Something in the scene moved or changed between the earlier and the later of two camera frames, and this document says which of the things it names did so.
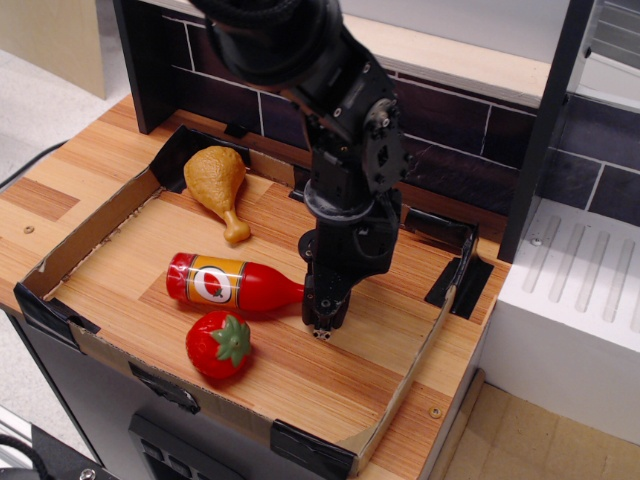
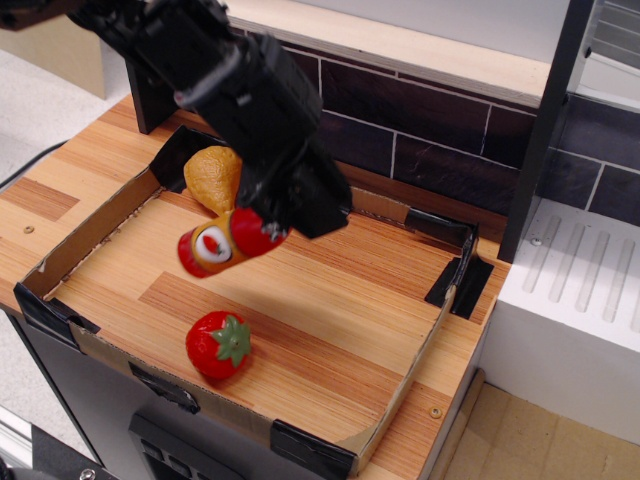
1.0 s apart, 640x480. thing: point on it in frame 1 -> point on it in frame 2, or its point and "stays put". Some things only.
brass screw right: [435, 412] stays put
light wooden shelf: [484, 70] stays put
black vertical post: [547, 125] stays put
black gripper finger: [338, 318] -> [321, 199]
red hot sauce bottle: [226, 283] -> [229, 239]
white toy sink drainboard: [565, 331] stays put
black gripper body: [348, 242] -> [265, 113]
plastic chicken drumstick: [217, 174] stays put
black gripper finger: [310, 314] -> [271, 204]
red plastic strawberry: [218, 344] stays put
